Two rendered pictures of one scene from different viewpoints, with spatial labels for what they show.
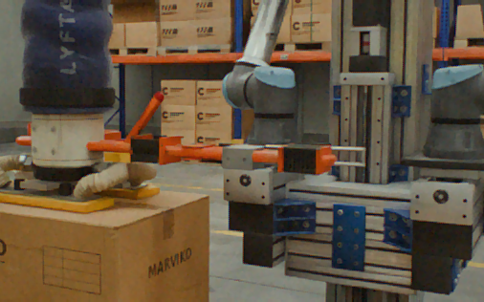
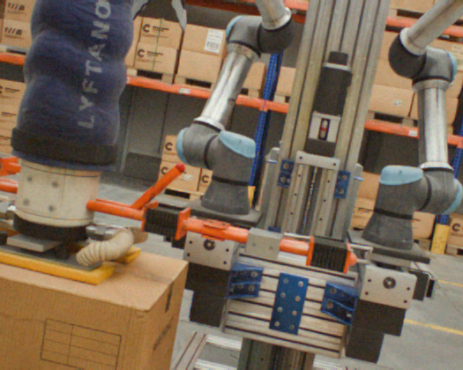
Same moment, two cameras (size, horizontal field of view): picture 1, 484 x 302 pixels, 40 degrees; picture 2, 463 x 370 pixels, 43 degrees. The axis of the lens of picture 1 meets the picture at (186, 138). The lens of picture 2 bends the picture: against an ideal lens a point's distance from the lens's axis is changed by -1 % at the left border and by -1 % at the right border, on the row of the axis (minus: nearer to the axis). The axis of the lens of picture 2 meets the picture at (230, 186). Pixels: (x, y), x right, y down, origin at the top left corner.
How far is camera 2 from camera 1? 0.52 m
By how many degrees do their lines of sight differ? 23
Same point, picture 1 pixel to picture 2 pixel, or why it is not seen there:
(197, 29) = not seen: hidden behind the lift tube
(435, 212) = (382, 295)
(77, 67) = (96, 122)
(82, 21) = (108, 72)
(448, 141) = (390, 232)
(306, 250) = (246, 311)
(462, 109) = (405, 206)
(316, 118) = (142, 139)
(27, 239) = (26, 309)
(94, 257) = (113, 337)
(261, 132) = (220, 196)
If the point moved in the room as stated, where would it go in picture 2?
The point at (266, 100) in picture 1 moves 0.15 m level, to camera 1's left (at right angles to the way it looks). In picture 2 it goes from (230, 166) to (182, 159)
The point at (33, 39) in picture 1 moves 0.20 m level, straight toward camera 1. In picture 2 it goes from (48, 81) to (85, 88)
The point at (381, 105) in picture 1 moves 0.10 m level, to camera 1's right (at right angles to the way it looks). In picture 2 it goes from (329, 188) to (355, 191)
